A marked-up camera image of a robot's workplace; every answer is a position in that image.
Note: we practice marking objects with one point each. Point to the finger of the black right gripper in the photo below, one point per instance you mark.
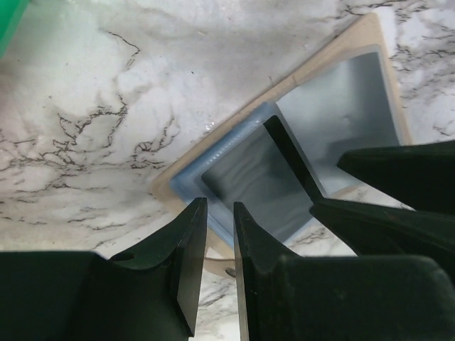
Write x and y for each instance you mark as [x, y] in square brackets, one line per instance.
[420, 176]
[371, 230]

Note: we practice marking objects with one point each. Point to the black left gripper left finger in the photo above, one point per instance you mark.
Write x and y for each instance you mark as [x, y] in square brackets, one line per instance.
[149, 291]

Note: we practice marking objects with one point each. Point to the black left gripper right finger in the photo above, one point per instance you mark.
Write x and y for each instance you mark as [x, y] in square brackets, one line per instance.
[285, 296]

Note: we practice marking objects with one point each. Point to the dark credit card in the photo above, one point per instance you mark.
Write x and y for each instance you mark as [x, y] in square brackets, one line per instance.
[267, 173]

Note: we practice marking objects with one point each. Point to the beige card holder wallet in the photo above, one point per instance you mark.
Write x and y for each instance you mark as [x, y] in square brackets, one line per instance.
[344, 97]

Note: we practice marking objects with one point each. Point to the green plastic bin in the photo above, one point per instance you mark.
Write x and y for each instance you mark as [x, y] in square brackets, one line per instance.
[11, 12]

